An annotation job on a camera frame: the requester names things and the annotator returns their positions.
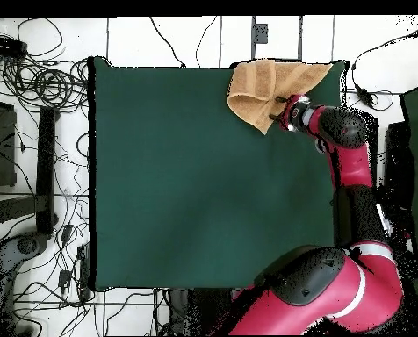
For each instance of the tan terry towel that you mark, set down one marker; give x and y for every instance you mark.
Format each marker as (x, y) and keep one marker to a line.
(251, 87)

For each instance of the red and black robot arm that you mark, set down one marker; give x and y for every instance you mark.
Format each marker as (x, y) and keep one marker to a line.
(353, 165)

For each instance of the small grey box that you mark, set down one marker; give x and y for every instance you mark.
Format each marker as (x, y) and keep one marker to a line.
(260, 33)

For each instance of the black box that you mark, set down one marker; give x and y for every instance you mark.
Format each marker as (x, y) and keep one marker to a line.
(3, 147)
(398, 161)

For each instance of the dark green table cloth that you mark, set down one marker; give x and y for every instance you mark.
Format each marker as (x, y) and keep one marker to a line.
(159, 175)

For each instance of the black stand base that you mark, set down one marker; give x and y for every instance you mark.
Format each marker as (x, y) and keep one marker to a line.
(45, 158)

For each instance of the small black power adapter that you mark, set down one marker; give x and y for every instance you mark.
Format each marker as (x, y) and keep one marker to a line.
(64, 278)
(66, 233)

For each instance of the black power strip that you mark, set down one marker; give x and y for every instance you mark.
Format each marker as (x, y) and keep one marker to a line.
(5, 45)

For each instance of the office chair base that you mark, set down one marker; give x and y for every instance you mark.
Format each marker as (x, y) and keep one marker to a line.
(26, 245)

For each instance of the grey square floor frame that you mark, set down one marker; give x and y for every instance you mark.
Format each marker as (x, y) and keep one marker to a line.
(300, 38)

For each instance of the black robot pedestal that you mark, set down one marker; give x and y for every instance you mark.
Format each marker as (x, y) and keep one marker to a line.
(202, 312)

